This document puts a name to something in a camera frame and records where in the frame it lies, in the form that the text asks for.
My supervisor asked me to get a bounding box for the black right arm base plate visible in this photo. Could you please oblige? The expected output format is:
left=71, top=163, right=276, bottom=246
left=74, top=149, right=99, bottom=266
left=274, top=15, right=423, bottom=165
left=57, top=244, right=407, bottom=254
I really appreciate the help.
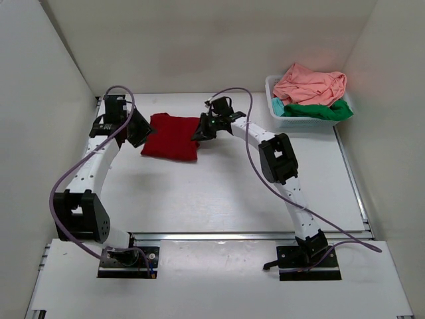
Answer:
left=263, top=246, right=342, bottom=282

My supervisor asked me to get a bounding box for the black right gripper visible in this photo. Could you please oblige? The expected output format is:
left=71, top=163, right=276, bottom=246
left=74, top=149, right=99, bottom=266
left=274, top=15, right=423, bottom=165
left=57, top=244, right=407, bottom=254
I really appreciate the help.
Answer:
left=193, top=114, right=223, bottom=142

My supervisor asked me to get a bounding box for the aluminium rail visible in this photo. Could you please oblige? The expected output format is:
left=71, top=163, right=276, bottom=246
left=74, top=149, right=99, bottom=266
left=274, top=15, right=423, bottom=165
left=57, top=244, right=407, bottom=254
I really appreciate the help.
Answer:
left=129, top=231, right=369, bottom=243

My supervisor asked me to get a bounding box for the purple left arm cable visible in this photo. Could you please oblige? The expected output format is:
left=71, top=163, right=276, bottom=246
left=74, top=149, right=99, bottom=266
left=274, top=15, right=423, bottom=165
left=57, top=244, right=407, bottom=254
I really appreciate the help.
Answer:
left=48, top=85, right=157, bottom=278

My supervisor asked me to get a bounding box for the teal t-shirt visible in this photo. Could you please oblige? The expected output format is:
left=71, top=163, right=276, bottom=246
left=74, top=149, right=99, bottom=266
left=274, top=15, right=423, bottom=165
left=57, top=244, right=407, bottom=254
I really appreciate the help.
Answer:
left=271, top=97, right=285, bottom=117

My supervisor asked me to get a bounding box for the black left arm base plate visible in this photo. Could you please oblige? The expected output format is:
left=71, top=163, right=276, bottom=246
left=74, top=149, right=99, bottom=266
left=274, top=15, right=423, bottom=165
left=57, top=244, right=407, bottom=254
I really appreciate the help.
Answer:
left=97, top=238, right=160, bottom=280

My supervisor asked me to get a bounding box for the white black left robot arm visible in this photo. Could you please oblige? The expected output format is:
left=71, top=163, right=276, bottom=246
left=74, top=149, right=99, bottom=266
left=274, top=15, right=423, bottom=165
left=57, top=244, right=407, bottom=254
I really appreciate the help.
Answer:
left=49, top=94, right=153, bottom=267

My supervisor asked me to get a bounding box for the green t-shirt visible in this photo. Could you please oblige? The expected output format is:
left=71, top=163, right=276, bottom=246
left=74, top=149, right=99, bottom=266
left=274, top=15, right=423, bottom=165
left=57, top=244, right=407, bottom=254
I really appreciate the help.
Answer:
left=283, top=99, right=354, bottom=122

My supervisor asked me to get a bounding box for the white plastic laundry basket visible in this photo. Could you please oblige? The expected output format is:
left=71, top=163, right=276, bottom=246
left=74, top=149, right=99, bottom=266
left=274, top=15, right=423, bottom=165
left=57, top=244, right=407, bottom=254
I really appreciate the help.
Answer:
left=265, top=75, right=354, bottom=128

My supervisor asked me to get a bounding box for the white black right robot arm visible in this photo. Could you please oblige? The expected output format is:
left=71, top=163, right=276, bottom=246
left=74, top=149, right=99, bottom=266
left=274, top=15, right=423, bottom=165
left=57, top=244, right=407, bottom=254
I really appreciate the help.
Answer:
left=192, top=96, right=328, bottom=272

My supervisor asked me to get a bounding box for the pink t-shirt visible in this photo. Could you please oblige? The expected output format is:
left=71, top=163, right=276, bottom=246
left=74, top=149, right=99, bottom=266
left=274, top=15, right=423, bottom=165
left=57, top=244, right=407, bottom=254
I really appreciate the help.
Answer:
left=272, top=63, right=347, bottom=107

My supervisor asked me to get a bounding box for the red t-shirt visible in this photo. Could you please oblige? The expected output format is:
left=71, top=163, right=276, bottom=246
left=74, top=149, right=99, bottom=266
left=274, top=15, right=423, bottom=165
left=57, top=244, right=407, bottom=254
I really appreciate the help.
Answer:
left=141, top=113, right=199, bottom=162

